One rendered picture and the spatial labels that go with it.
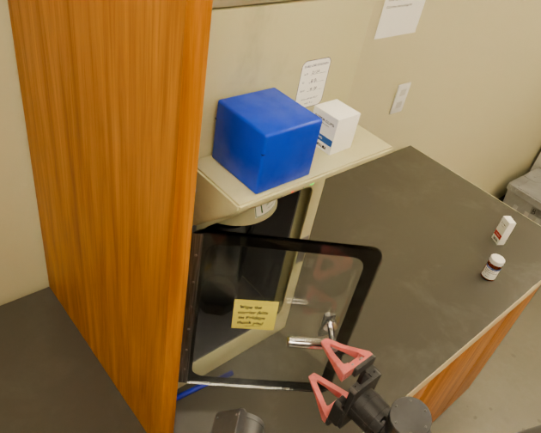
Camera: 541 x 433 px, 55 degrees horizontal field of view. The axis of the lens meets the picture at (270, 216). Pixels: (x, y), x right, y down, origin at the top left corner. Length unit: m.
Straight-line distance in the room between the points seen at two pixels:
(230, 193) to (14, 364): 0.69
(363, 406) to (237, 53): 0.55
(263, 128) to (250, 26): 0.13
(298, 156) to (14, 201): 0.69
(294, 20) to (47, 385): 0.84
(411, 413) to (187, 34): 0.56
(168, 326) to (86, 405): 0.40
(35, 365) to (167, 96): 0.77
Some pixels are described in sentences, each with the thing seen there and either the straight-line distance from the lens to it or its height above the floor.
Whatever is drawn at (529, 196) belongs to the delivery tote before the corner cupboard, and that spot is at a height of 0.33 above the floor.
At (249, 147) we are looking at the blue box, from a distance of 0.66.
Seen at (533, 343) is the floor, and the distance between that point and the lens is 3.03.
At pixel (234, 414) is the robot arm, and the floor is 1.31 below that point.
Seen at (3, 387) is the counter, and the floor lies 0.94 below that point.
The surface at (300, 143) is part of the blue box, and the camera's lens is 0.68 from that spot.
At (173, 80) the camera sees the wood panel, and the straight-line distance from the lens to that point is 0.55.
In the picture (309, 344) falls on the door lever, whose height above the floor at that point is 1.21.
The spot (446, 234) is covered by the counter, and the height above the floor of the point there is 0.94.
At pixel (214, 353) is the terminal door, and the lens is 1.01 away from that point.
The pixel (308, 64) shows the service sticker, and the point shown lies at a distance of 0.80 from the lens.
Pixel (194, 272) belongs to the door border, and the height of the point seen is 1.30.
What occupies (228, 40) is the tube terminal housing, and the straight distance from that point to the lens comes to 0.68.
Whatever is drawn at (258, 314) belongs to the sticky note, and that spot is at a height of 1.22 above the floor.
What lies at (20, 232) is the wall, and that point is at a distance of 1.25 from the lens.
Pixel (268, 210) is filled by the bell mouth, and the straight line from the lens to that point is 0.95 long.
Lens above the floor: 1.91
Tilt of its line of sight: 38 degrees down
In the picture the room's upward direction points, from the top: 12 degrees clockwise
